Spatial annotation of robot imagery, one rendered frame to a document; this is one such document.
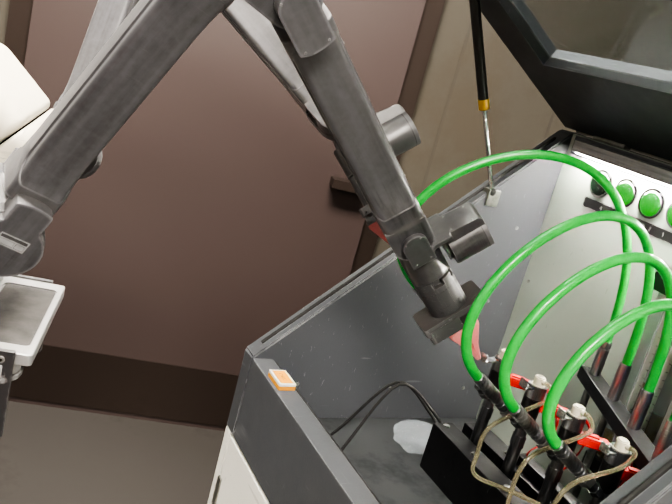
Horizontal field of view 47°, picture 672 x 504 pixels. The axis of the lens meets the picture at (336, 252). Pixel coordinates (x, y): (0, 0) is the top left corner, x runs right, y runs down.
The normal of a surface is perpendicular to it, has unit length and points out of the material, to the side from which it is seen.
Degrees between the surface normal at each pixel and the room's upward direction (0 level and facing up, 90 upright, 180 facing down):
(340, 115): 112
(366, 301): 90
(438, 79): 90
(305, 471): 90
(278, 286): 90
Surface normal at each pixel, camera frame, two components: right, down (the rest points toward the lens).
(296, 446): -0.87, -0.11
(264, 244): 0.16, 0.31
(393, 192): 0.30, 0.55
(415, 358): 0.41, 0.35
